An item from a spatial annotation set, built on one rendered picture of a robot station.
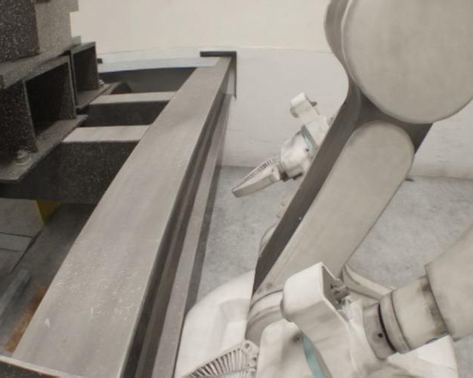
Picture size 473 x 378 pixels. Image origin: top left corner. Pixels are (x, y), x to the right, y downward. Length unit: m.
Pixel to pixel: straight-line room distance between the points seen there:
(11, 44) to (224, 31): 1.28
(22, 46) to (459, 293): 0.98
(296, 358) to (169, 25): 1.87
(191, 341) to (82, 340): 0.38
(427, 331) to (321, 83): 1.78
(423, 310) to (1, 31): 1.00
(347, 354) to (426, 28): 0.28
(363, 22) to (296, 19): 1.65
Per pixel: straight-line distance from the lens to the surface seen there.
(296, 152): 0.66
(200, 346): 0.75
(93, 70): 1.39
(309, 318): 0.26
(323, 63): 1.95
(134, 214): 0.59
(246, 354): 0.38
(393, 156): 0.40
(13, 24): 0.97
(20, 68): 0.82
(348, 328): 0.27
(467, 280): 0.27
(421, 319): 0.28
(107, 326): 0.43
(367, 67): 0.32
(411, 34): 0.32
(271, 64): 1.92
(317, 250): 0.45
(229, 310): 0.84
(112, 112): 1.24
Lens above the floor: 0.99
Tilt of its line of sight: 31 degrees down
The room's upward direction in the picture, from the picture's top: 1 degrees clockwise
